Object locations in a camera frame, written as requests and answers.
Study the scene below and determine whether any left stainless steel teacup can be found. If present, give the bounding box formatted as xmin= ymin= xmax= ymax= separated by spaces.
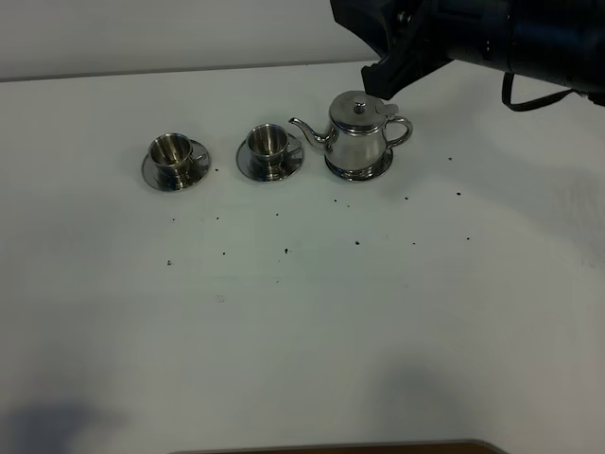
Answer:
xmin=147 ymin=133 xmax=190 ymax=165

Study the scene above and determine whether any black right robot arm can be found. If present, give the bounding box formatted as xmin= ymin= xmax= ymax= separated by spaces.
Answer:
xmin=331 ymin=0 xmax=604 ymax=112

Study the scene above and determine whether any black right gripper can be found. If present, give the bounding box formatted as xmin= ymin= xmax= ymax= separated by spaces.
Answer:
xmin=331 ymin=1 xmax=511 ymax=100

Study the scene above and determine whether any right stainless steel teacup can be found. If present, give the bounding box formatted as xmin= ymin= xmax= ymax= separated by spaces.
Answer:
xmin=244 ymin=123 xmax=304 ymax=183

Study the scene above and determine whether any left stainless steel saucer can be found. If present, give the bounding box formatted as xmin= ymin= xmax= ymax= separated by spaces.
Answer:
xmin=141 ymin=139 xmax=212 ymax=192

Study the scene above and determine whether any right stainless steel saucer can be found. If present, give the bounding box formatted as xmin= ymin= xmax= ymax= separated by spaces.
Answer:
xmin=236 ymin=133 xmax=304 ymax=183

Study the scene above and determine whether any teapot stainless steel saucer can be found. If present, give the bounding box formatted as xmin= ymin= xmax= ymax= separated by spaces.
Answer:
xmin=324 ymin=148 xmax=393 ymax=182

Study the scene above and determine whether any stainless steel teacup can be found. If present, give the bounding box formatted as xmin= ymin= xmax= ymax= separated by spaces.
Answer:
xmin=147 ymin=133 xmax=190 ymax=165
xmin=244 ymin=123 xmax=304 ymax=183

